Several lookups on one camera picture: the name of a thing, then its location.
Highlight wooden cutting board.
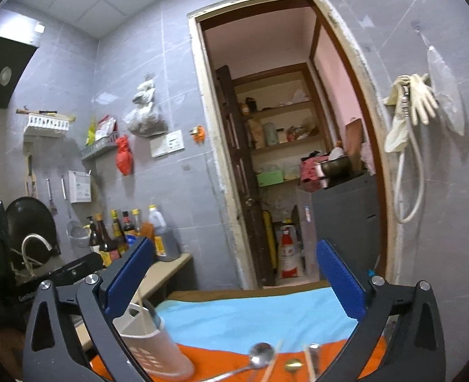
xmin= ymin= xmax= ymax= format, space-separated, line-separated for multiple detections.
xmin=344 ymin=118 xmax=363 ymax=173

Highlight orange cloth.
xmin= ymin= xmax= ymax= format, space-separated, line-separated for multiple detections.
xmin=90 ymin=337 xmax=386 ymax=381

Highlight steel utensil handle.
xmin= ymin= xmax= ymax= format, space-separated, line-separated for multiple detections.
xmin=304 ymin=342 xmax=321 ymax=382

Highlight large soy sauce jug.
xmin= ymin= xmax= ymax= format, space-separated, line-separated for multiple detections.
xmin=148 ymin=205 xmax=181 ymax=262

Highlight red plastic bag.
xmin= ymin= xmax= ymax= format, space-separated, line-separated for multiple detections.
xmin=115 ymin=135 xmax=133 ymax=176

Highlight white hose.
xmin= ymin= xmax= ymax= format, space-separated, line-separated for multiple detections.
xmin=393 ymin=87 xmax=427 ymax=224

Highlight white plastic utensil holder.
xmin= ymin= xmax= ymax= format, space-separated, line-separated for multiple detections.
xmin=113 ymin=303 xmax=195 ymax=381

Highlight white rubber gloves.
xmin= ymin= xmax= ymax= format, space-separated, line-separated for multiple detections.
xmin=383 ymin=73 xmax=438 ymax=153

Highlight small gold spoon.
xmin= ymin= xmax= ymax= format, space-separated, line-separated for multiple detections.
xmin=285 ymin=358 xmax=304 ymax=375

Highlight steel spoon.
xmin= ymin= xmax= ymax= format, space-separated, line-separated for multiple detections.
xmin=205 ymin=342 xmax=274 ymax=382

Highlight black wok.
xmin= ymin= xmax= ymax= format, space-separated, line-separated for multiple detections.
xmin=5 ymin=197 xmax=60 ymax=265

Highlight red white fire extinguisher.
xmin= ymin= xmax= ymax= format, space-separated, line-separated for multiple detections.
xmin=278 ymin=225 xmax=299 ymax=279

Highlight grey cabinet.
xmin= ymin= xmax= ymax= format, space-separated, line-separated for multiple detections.
xmin=297 ymin=173 xmax=380 ymax=279

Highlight dark sauce bottle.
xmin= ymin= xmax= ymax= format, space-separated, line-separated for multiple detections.
xmin=95 ymin=213 xmax=120 ymax=267

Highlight hanging clear plastic bag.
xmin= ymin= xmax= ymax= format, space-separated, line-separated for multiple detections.
xmin=426 ymin=45 xmax=465 ymax=136

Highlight white wall socket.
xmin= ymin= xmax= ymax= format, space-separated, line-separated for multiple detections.
xmin=150 ymin=130 xmax=184 ymax=158

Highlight brown spice packet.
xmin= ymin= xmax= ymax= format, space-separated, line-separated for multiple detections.
xmin=140 ymin=222 xmax=155 ymax=245

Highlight light blue cloth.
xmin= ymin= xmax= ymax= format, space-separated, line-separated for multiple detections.
xmin=156 ymin=287 xmax=357 ymax=354

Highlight black bowl on cabinet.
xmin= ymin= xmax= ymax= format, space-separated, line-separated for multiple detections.
xmin=320 ymin=155 xmax=352 ymax=179

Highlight grey bag on wall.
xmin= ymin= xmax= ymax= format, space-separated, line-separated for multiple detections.
xmin=122 ymin=75 xmax=168 ymax=138

